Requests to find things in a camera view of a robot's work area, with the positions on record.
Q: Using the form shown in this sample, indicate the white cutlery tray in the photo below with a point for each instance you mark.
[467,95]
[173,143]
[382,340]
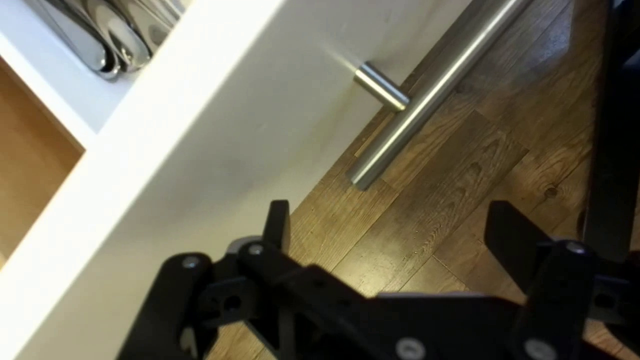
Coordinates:
[61,93]

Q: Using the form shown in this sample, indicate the silver cutlery piece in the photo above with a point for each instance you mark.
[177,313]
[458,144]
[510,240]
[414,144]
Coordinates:
[81,40]
[156,16]
[122,32]

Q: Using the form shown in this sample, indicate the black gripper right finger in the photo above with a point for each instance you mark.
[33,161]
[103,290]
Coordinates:
[560,292]

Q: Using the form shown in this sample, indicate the white drawer with cutlery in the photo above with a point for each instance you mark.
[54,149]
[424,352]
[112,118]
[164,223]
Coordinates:
[220,132]

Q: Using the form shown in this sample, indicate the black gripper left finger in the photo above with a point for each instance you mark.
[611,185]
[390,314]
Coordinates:
[180,300]

